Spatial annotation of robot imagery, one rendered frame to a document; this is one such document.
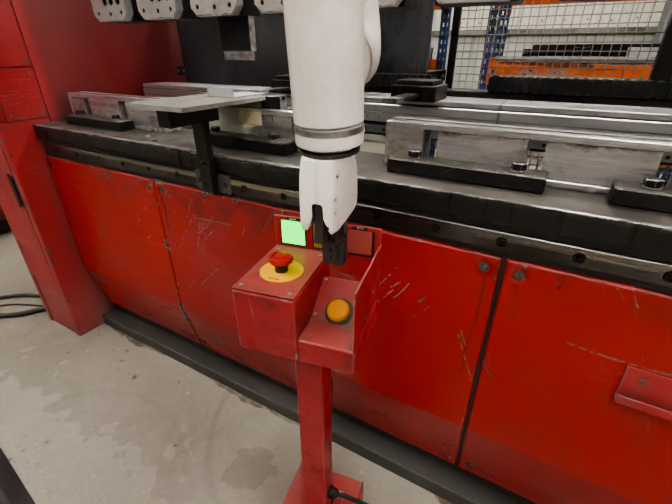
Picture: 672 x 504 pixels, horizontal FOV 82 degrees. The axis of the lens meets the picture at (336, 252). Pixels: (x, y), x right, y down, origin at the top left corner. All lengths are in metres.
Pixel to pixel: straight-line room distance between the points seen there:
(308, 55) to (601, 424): 0.83
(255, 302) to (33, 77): 1.34
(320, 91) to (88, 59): 1.49
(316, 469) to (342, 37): 0.81
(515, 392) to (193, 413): 1.04
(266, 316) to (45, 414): 1.23
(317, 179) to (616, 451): 0.79
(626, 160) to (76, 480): 1.56
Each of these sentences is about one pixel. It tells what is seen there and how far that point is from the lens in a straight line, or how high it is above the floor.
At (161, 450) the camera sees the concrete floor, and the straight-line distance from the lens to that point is 1.45.
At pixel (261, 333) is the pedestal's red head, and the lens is 0.64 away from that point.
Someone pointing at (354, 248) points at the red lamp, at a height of 0.80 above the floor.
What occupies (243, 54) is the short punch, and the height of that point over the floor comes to 1.09.
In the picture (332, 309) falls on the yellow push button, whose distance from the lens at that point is 0.64.
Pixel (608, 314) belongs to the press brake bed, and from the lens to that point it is 0.80.
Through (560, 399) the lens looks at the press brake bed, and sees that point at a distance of 0.92.
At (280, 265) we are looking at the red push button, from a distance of 0.61.
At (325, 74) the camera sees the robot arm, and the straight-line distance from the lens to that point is 0.43.
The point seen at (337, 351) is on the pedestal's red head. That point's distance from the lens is 0.60.
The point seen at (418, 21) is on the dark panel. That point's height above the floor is 1.18.
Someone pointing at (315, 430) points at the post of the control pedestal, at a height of 0.43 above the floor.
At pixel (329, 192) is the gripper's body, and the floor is 0.95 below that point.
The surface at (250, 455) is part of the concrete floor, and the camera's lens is 1.36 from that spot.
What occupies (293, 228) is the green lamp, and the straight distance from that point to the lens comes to 0.69.
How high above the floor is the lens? 1.10
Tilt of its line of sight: 28 degrees down
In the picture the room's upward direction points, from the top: straight up
